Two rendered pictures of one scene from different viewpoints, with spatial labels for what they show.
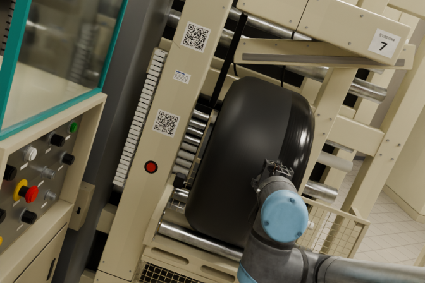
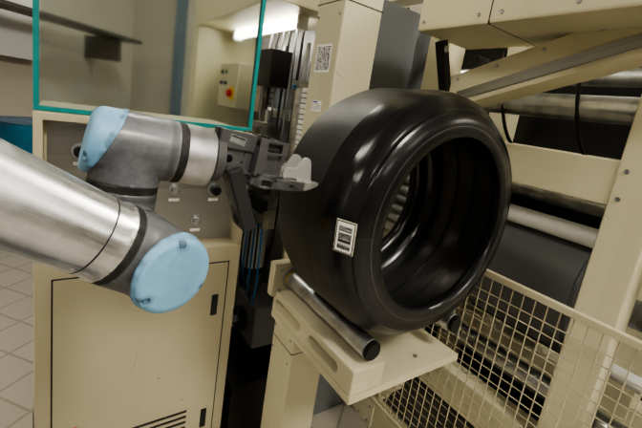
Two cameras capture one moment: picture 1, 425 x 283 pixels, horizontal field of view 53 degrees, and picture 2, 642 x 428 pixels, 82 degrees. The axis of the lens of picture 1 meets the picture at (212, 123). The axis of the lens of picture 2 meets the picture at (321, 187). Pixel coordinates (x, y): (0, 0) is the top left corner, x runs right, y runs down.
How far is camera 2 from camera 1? 1.08 m
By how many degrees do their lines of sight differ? 54
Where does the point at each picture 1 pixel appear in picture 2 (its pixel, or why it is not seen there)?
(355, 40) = not seen: outside the picture
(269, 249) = not seen: hidden behind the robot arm
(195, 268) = (305, 337)
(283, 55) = (508, 75)
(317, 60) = (565, 64)
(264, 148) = (324, 146)
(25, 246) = not seen: hidden behind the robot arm
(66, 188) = (233, 227)
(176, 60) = (312, 90)
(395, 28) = not seen: outside the picture
